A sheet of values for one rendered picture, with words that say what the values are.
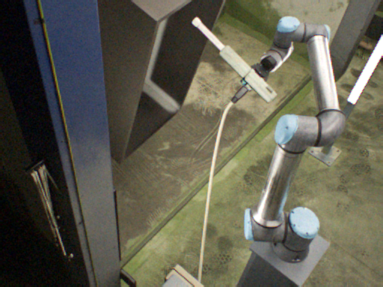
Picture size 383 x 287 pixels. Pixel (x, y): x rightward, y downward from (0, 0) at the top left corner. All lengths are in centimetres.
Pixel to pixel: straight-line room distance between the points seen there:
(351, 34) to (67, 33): 320
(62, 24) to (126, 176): 227
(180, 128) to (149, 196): 67
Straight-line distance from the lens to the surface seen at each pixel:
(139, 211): 306
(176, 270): 125
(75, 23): 105
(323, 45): 208
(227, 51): 196
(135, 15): 187
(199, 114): 361
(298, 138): 172
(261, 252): 234
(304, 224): 216
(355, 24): 396
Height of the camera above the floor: 270
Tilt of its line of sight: 52 degrees down
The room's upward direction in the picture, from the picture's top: 8 degrees clockwise
